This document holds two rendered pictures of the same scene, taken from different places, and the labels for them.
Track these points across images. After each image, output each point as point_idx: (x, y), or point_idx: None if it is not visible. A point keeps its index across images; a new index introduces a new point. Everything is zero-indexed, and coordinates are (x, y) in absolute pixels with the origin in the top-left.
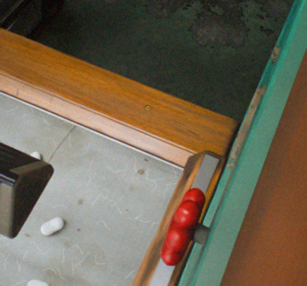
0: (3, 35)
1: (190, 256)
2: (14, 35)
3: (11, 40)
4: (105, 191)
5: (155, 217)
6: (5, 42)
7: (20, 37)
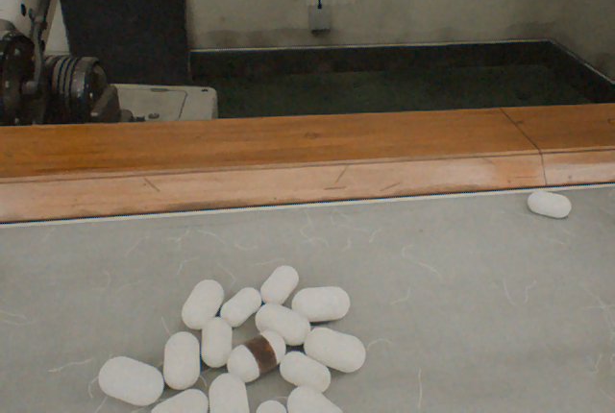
0: (592, 109)
1: None
2: (601, 104)
3: (610, 109)
4: None
5: None
6: (608, 113)
7: (614, 103)
